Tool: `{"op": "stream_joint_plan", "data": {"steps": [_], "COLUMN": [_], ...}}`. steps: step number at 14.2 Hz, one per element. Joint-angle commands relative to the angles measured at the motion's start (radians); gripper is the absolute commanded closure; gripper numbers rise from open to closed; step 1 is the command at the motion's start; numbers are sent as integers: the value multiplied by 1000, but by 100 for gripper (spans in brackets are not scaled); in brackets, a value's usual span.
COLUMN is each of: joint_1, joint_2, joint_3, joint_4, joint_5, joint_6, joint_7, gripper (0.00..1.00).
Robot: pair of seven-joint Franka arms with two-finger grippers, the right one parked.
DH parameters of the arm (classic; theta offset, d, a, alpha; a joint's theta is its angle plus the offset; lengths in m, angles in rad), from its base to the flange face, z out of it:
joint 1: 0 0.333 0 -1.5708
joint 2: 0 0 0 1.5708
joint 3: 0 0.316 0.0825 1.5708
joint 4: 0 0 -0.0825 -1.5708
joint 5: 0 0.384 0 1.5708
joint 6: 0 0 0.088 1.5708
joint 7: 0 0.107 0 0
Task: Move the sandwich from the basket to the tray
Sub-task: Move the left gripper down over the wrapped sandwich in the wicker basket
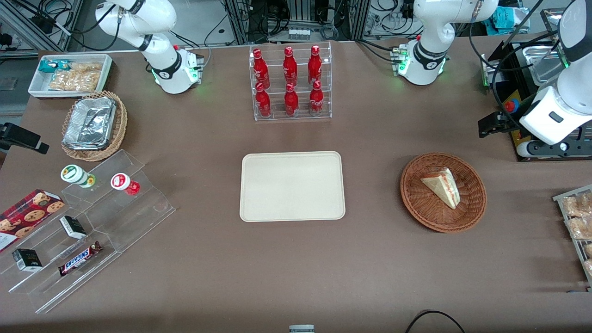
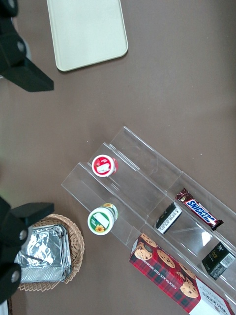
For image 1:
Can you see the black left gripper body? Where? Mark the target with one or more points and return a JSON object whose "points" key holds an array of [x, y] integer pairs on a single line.
{"points": [[508, 121]]}

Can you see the triangular sandwich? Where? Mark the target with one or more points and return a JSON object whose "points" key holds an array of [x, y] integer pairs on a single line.
{"points": [[444, 187]]}

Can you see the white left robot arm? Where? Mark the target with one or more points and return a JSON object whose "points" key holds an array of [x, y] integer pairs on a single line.
{"points": [[430, 55]]}

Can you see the tray of packaged bread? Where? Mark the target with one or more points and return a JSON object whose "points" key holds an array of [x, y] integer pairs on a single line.
{"points": [[562, 203]]}

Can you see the brown round wicker basket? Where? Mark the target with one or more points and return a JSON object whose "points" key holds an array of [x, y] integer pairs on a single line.
{"points": [[416, 199]]}

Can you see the beige plastic serving tray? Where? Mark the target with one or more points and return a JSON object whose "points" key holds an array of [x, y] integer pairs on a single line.
{"points": [[292, 186]]}

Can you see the light oval wicker basket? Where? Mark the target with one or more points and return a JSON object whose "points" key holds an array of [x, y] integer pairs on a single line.
{"points": [[121, 120]]}

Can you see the red emergency stop button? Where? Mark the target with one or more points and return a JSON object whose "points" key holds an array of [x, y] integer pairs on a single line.
{"points": [[510, 106]]}

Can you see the black food warmer appliance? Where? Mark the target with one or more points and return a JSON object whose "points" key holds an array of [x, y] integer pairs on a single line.
{"points": [[518, 69]]}

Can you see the stainless steel pan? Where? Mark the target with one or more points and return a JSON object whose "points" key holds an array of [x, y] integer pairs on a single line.
{"points": [[539, 58]]}

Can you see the teal cloth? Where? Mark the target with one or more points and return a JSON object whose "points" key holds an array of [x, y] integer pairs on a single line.
{"points": [[508, 18]]}

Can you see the wrapped bread pastry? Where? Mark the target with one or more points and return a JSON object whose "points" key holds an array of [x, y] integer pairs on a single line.
{"points": [[580, 227], [578, 206]]}

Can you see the red cola bottle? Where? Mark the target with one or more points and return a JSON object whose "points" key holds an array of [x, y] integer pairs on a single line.
{"points": [[291, 101], [316, 99], [290, 67], [260, 69], [315, 67], [263, 101]]}

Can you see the clear acrylic bottle rack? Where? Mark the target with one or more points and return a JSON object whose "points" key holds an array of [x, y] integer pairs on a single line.
{"points": [[300, 115]]}

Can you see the small grey object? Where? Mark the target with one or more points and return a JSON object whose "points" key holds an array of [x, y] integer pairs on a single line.
{"points": [[301, 329]]}

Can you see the clear acrylic stepped shelf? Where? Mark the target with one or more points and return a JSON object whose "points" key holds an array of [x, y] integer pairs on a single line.
{"points": [[138, 217]]}

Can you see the red-lidded white cup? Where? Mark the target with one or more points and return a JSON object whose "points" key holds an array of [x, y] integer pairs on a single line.
{"points": [[121, 181]]}

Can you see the aluminium foil container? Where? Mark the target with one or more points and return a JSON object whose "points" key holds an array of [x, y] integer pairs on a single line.
{"points": [[90, 122]]}

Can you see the clear bag of crackers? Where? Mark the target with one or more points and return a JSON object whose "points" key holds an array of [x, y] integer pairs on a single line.
{"points": [[76, 79]]}

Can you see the green-lidded white cup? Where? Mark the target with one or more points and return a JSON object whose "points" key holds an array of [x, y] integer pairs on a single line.
{"points": [[74, 174]]}

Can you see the small black box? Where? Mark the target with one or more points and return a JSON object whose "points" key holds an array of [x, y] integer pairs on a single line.
{"points": [[72, 226], [27, 260]]}

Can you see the Snickers chocolate bar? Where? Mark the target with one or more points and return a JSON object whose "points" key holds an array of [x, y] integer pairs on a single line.
{"points": [[78, 259]]}

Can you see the teal snack packet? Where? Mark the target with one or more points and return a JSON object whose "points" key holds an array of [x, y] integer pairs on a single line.
{"points": [[51, 65]]}

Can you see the white rectangular snack bin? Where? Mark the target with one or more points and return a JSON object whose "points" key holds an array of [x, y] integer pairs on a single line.
{"points": [[37, 85]]}

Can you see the red cookie box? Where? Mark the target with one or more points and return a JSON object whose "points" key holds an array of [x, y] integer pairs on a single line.
{"points": [[25, 217]]}

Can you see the black device on mount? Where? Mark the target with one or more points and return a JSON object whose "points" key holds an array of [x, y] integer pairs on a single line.
{"points": [[21, 136]]}

